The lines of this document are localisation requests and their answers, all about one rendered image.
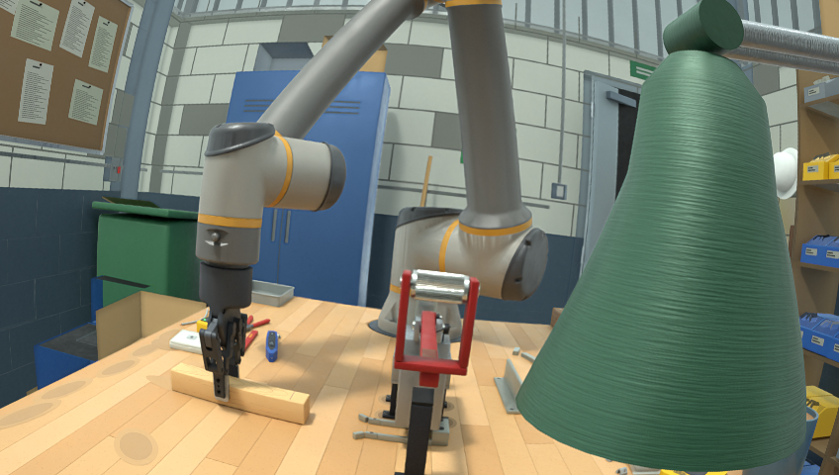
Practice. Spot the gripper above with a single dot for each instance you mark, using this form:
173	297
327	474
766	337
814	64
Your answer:
225	283

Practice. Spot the light wooden batten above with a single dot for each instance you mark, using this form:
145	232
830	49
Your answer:
269	396

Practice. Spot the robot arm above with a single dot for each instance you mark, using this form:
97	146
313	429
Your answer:
482	131

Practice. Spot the red tacker lever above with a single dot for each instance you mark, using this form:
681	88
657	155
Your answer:
429	357

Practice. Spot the small yellow tool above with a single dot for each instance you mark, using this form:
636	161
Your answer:
202	324

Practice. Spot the white flat box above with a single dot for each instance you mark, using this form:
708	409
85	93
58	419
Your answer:
185	342

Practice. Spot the blue tape measure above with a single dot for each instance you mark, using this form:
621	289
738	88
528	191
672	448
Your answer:
272	347

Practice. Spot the grey metal tray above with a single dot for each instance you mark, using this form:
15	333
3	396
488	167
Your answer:
272	294

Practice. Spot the open cardboard box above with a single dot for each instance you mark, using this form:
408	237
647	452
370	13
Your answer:
131	321

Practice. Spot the green waste bin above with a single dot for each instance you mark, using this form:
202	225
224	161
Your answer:
144	249

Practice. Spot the blue floor crate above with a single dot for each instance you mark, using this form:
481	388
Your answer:
62	357

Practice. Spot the grey metal base clamp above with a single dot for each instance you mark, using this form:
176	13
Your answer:
380	423

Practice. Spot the blue metal locker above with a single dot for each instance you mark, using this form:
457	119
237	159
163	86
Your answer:
328	197

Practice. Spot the blue grey steel column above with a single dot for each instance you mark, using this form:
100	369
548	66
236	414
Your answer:
145	98

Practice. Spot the grey box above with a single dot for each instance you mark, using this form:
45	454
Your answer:
282	57

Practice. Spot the brown cork notice board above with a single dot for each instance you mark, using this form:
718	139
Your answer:
59	72

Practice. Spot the brown cardboard box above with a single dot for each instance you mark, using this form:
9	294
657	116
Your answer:
375	60

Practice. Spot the grey door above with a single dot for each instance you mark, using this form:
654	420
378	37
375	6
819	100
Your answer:
606	177

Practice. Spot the green lamp shade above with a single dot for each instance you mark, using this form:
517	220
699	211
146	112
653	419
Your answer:
681	282

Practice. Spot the green exit sign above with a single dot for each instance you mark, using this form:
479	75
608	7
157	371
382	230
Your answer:
641	69

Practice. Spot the white hard hat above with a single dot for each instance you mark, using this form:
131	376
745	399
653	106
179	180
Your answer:
786	172

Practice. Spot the blue storage bin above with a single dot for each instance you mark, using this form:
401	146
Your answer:
820	252
822	335

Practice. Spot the yellow box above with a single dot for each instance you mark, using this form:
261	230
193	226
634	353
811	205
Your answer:
824	413

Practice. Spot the wooden shelf unit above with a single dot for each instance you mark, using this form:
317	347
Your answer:
816	216

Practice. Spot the yellow storage bin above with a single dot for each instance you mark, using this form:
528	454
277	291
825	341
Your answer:
820	168

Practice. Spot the grey storage bin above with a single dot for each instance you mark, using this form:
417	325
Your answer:
822	90

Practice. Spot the grey metal bracket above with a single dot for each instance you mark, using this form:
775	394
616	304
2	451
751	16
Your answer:
506	387

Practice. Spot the grey wall switch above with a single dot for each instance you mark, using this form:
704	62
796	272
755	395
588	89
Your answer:
558	191

